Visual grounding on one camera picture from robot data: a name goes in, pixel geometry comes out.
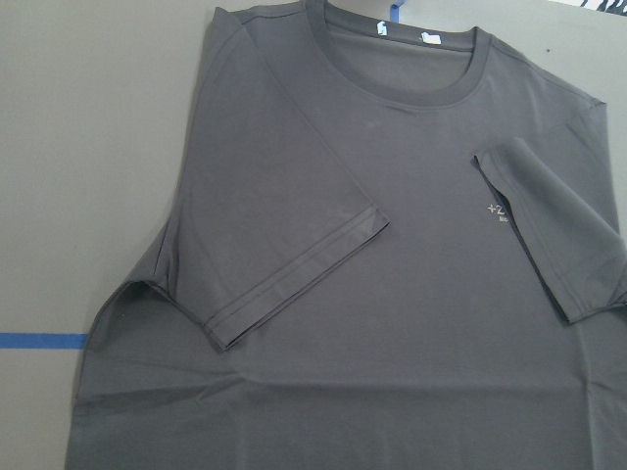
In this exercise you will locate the brown t-shirt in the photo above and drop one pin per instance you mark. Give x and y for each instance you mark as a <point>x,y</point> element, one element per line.
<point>389,248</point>

